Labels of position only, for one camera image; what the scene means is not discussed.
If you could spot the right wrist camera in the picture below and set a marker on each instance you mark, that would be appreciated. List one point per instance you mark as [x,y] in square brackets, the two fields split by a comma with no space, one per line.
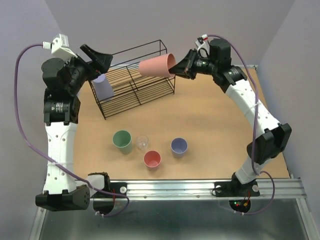
[201,43]

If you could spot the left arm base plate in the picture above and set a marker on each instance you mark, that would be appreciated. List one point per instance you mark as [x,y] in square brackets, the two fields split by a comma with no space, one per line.
[112,187]

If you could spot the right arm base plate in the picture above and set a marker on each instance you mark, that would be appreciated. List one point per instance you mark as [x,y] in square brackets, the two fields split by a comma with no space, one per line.
[232,191]

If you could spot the tall pink cup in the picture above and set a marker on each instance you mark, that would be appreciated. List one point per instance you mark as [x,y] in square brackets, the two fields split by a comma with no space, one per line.
[157,66]

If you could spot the tall purple cup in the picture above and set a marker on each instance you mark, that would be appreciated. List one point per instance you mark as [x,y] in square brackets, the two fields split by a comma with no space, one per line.
[103,89]

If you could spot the short red cup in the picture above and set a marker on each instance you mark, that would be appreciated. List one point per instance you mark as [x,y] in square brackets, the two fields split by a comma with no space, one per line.
[152,160]

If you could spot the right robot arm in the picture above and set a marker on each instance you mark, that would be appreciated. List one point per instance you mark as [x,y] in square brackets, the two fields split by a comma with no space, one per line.
[269,135]

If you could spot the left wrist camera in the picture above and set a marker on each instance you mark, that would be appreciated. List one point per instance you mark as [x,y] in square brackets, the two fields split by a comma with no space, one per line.
[59,47]

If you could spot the black wire dish rack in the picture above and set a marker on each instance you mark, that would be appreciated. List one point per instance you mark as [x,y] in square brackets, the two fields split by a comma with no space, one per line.
[130,88]

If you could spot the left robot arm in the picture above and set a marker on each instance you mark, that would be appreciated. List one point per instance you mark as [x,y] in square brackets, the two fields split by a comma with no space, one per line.
[64,74]

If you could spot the tall green cup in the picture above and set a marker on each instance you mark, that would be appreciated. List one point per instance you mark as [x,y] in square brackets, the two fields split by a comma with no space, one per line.
[122,139]

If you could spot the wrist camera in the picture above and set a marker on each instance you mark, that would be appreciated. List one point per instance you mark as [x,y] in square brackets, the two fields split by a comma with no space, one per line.
[59,47]
[201,43]

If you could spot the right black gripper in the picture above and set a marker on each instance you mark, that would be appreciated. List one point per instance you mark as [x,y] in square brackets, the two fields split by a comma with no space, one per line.
[185,67]

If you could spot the aluminium mounting rail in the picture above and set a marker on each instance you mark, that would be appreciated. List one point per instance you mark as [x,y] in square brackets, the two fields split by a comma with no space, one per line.
[201,189]

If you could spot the clear glass cup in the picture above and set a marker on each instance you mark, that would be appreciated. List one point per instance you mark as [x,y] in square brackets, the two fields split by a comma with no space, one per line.
[142,142]

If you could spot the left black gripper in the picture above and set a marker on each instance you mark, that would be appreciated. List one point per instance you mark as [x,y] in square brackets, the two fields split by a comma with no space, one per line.
[101,63]

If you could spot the short purple cup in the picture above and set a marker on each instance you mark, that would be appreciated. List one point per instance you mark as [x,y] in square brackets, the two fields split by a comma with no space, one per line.
[179,147]

